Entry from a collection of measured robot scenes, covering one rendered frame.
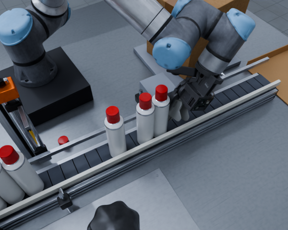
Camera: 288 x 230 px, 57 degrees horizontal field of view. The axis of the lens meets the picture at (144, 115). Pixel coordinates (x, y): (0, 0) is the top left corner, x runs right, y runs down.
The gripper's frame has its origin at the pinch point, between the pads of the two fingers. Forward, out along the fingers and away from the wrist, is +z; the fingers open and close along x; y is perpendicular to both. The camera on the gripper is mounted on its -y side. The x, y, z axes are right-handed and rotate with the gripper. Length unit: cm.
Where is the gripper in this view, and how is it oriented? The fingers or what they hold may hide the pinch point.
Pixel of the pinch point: (168, 116)
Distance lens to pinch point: 83.9
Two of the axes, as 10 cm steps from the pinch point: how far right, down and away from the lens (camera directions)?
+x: 7.6, -0.2, 6.5
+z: -4.4, 7.3, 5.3
